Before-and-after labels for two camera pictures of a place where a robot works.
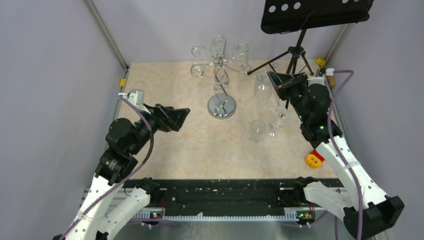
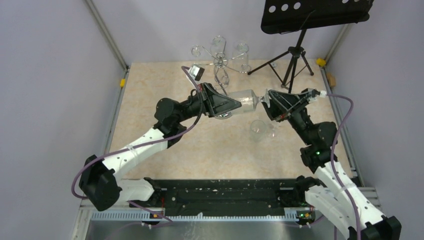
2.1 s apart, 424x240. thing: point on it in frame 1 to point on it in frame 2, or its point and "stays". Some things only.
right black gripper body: [294, 91] to [302, 102]
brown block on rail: [332, 80] stays
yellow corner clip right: [321, 62] stays
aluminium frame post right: [340, 35] stays
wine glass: [196, 51] stays
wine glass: [217, 46] stays
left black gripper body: [159, 122] to [206, 105]
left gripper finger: [176, 116] to [220, 103]
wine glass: [263, 87] to [248, 99]
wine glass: [257, 129] stays
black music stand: [283, 16] stays
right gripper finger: [278, 79] to [279, 102]
